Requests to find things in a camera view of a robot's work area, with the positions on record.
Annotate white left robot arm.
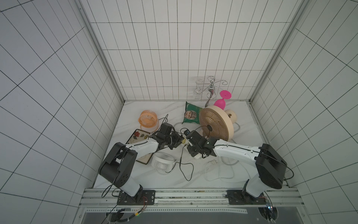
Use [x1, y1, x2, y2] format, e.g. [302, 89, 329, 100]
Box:
[98, 123, 184, 199]

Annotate aluminium mounting rail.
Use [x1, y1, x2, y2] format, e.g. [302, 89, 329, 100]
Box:
[75, 186, 308, 222]

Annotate chrome hook stand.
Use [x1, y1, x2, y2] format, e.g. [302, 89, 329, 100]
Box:
[194, 76, 228, 107]

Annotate white small desk fan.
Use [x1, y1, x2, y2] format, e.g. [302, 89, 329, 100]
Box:
[151, 152, 176, 175]

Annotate white power strip cable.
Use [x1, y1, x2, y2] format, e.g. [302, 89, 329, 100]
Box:
[203, 155, 252, 183]

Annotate black orange fan cable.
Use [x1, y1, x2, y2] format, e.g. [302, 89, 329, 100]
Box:
[156, 113, 170, 132]

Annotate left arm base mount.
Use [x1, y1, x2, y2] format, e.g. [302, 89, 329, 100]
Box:
[117, 186, 156, 205]

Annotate floral square plate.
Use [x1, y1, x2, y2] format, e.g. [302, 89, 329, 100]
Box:
[126, 129, 153, 165]

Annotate large beige desk fan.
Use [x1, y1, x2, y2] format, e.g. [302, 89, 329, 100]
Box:
[199, 105, 237, 141]

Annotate pink plastic goblet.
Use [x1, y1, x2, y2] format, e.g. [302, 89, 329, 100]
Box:
[214, 90, 232, 110]

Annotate black white fan cable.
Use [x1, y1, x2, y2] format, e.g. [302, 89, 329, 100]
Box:
[164, 144, 195, 183]

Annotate white power strip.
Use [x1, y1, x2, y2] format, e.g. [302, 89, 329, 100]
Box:
[187, 141, 203, 159]

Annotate green snack bag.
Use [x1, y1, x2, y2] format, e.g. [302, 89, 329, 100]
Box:
[183, 102, 202, 124]

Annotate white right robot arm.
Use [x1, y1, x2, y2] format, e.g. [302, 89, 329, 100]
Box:
[184, 130, 287, 197]

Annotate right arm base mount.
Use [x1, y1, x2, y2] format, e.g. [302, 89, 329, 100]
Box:
[225, 189, 266, 205]

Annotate orange small desk fan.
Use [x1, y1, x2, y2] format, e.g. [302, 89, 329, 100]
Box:
[138, 110, 159, 133]

